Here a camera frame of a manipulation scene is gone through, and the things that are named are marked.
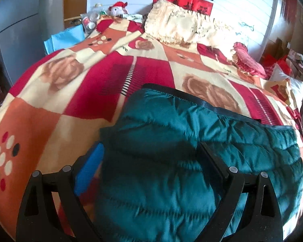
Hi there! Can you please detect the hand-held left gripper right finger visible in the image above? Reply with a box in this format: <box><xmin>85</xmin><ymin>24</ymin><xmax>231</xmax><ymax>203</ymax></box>
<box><xmin>198</xmin><ymin>141</ymin><xmax>284</xmax><ymax>242</ymax></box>

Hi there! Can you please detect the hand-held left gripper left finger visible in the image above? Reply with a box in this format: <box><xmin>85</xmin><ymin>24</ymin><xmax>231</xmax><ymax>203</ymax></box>
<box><xmin>15</xmin><ymin>142</ymin><xmax>105</xmax><ymax>242</ymax></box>

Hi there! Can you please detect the teal quilted puffer jacket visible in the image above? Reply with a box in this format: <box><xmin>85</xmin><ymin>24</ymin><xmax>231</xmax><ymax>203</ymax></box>
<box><xmin>95</xmin><ymin>83</ymin><xmax>303</xmax><ymax>242</ymax></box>

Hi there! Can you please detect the red orange printed blanket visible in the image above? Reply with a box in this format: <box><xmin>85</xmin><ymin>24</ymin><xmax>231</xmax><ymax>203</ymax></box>
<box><xmin>0</xmin><ymin>15</ymin><xmax>303</xmax><ymax>242</ymax></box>

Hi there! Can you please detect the white and red pillow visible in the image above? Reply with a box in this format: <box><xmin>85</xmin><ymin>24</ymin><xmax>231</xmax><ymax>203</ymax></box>
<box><xmin>269</xmin><ymin>62</ymin><xmax>303</xmax><ymax>107</ymax></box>

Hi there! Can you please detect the red ruffled pillow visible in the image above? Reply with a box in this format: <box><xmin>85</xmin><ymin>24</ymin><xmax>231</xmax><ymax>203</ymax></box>
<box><xmin>233</xmin><ymin>42</ymin><xmax>268</xmax><ymax>77</ymax></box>

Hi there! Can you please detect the light blue cloth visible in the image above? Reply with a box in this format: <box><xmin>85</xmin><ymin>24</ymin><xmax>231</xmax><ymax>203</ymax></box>
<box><xmin>44</xmin><ymin>26</ymin><xmax>85</xmax><ymax>55</ymax></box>

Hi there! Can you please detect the cream fringed pillow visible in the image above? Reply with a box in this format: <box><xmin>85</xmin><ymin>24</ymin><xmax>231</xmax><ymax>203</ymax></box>
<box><xmin>144</xmin><ymin>0</ymin><xmax>239</xmax><ymax>49</ymax></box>

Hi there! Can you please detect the cluster of bottles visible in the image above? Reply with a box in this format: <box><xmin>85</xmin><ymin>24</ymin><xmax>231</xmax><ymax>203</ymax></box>
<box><xmin>81</xmin><ymin>3</ymin><xmax>105</xmax><ymax>34</ymax></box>

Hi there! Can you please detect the grey refrigerator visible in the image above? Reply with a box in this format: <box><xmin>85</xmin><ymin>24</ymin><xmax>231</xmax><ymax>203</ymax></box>
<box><xmin>0</xmin><ymin>0</ymin><xmax>47</xmax><ymax>87</ymax></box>

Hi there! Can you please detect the plush toy with red hat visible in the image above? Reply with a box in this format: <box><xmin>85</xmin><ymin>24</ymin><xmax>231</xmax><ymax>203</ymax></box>
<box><xmin>109</xmin><ymin>1</ymin><xmax>129</xmax><ymax>18</ymax></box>

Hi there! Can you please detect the red wall hanging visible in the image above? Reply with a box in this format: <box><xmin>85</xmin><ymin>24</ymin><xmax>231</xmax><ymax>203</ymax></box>
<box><xmin>282</xmin><ymin>0</ymin><xmax>300</xmax><ymax>24</ymax></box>

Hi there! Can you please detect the red wall banner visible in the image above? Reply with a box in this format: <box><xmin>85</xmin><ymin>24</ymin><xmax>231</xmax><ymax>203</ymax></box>
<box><xmin>154</xmin><ymin>0</ymin><xmax>215</xmax><ymax>16</ymax></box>

